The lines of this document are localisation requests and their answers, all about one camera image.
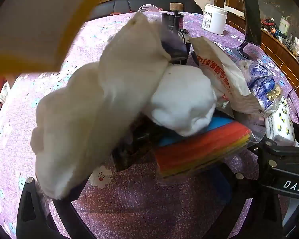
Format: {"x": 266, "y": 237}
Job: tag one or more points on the green-dotted tissue pack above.
{"x": 280, "y": 127}

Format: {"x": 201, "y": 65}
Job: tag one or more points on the clear plastic container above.
{"x": 148, "y": 8}

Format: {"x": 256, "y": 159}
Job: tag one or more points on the black leather sofa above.
{"x": 129, "y": 5}

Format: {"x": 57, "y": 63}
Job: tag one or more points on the white plastic jar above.
{"x": 215, "y": 18}

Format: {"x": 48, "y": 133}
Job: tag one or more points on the yellow-edged white box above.
{"x": 35, "y": 17}

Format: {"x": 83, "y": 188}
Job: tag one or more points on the black round device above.
{"x": 183, "y": 36}

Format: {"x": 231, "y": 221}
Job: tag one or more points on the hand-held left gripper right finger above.
{"x": 241, "y": 191}

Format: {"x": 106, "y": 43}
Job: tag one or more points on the wooden cabinet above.
{"x": 281, "y": 52}

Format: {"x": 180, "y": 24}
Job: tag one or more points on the cream cloth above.
{"x": 89, "y": 117}

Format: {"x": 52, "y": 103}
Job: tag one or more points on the white plastic jug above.
{"x": 284, "y": 25}

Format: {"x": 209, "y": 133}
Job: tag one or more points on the blue white patterned bag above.
{"x": 260, "y": 79}

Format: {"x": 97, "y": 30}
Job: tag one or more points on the white fluffy cloth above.
{"x": 184, "y": 99}

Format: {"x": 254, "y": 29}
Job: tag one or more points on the cork-topped bottle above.
{"x": 176, "y": 6}

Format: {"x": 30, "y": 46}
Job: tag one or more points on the black panel on stand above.
{"x": 251, "y": 22}

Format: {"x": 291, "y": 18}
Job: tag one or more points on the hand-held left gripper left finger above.
{"x": 64, "y": 212}

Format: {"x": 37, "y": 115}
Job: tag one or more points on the colourful sponge pack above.
{"x": 201, "y": 149}

